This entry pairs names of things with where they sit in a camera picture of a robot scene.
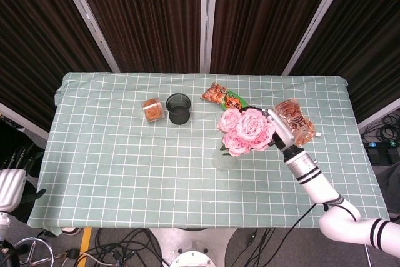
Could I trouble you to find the black foot pedal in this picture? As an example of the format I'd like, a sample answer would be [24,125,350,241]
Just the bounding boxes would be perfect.
[364,140,400,165]

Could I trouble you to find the black mesh pen holder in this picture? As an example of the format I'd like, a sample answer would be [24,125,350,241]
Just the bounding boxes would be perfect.
[165,92,192,126]

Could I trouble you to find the clear textured glass vase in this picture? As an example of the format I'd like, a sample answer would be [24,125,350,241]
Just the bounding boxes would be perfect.
[211,146,240,171]

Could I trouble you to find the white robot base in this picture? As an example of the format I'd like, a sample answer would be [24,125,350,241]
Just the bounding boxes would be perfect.
[149,228,239,267]

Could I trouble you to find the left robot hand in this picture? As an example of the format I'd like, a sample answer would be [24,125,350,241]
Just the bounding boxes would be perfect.
[0,143,46,211]

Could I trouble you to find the chrome stool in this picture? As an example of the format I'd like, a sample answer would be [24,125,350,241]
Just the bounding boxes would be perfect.
[14,237,54,267]

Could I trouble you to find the copper bread package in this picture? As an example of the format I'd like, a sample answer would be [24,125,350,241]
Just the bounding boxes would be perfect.
[273,98,323,148]

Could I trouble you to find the green checked tablecloth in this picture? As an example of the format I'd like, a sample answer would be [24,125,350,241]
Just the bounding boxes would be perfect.
[26,71,391,236]

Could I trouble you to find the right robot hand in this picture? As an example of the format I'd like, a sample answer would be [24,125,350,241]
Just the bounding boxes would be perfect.
[264,108,296,152]

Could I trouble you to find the clear rubber band jar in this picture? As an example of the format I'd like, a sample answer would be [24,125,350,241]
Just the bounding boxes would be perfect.
[141,96,166,124]

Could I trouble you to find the black coiled cables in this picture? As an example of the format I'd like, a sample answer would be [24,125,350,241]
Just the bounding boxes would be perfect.
[361,112,400,144]

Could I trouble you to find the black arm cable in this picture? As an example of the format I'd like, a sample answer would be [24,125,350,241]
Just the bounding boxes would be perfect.
[282,203,318,267]

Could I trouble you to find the orange green snack bag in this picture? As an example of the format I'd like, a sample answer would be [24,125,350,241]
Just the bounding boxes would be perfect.
[200,81,249,112]

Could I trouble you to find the pink flower bouquet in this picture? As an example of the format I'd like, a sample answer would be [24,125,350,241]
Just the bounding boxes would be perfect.
[216,107,276,158]

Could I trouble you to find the black floor cable bundle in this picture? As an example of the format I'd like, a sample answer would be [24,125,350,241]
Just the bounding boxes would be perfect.
[56,228,166,267]

